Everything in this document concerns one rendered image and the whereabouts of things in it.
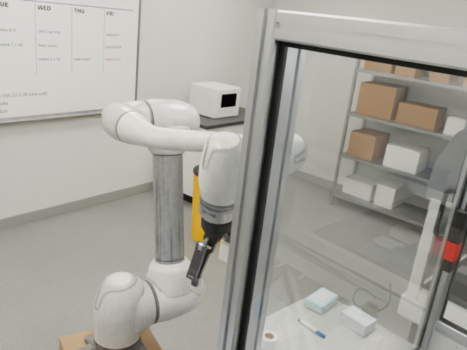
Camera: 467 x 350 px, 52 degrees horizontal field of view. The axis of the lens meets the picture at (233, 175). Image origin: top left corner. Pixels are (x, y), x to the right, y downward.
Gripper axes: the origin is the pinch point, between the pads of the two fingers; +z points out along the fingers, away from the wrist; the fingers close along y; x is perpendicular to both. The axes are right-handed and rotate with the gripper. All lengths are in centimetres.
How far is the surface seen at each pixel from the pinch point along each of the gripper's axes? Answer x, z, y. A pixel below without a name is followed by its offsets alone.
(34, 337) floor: -130, 165, -31
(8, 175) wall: -266, 158, -124
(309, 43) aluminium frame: 21, -73, 20
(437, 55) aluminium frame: 36, -77, 25
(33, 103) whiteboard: -267, 105, -159
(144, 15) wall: -254, 56, -289
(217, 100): -179, 130, -314
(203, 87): -200, 123, -318
